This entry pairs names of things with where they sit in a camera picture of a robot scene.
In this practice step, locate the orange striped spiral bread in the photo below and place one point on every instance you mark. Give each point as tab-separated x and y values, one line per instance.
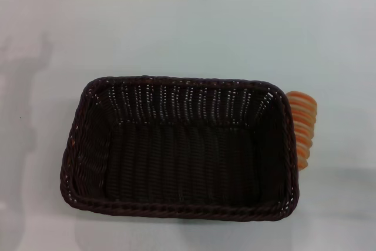
304	121

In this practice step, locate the dark brown woven basket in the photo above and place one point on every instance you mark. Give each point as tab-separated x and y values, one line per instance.
182	157

